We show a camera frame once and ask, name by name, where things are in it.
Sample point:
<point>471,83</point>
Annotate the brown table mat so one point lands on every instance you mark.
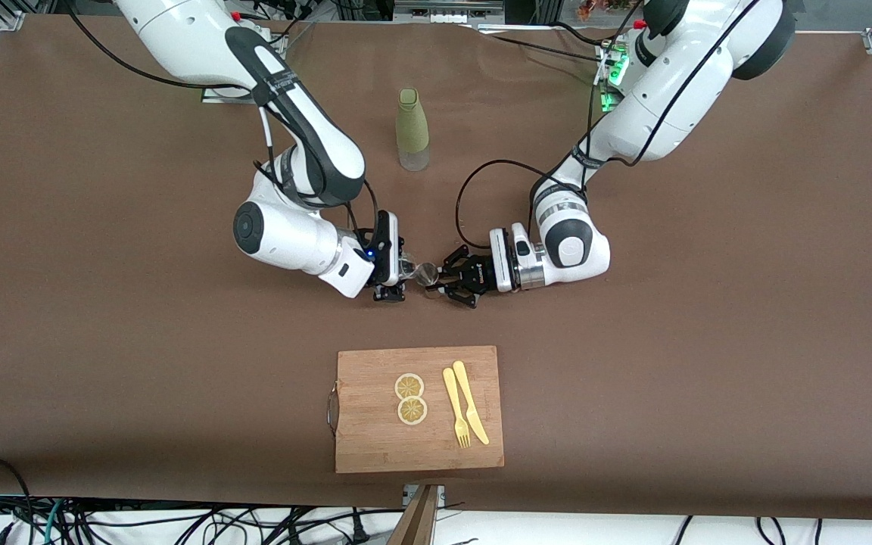
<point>708,341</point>

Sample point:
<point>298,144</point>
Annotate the yellow plastic knife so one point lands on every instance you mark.
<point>466,393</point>

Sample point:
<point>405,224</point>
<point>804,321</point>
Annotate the metal jigger measuring cup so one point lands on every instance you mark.
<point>429,274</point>

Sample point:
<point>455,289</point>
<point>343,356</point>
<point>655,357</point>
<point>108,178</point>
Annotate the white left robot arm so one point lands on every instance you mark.
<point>663,106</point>

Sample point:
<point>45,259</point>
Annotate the black power plug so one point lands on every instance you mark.
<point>359,530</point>

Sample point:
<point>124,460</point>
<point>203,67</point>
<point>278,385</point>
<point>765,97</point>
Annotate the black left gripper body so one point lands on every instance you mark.
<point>475,275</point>

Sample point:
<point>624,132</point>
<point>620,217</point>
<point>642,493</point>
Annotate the wooden cutting board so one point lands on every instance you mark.
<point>375,439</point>

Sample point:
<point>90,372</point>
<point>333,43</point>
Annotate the green sleeved glass bottle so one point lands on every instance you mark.
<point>412,129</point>

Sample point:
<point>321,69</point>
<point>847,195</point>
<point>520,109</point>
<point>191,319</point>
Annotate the clear glass shaker cup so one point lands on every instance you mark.
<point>410,269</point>

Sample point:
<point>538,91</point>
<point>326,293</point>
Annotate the wooden post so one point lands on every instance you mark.
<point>417,526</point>

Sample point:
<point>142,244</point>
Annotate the yellow plastic fork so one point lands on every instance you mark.
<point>452,393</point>

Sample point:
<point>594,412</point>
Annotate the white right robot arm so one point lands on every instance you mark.
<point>284,235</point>

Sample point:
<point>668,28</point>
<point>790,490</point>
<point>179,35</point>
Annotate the small metal bracket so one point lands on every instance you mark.
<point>440,493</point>

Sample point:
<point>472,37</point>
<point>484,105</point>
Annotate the orange colourful item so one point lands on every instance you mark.
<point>602,7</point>

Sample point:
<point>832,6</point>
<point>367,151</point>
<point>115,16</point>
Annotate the white power strip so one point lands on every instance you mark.
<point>447,14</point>

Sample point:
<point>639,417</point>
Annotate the lemon slice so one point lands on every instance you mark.
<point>412,411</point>
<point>409,386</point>

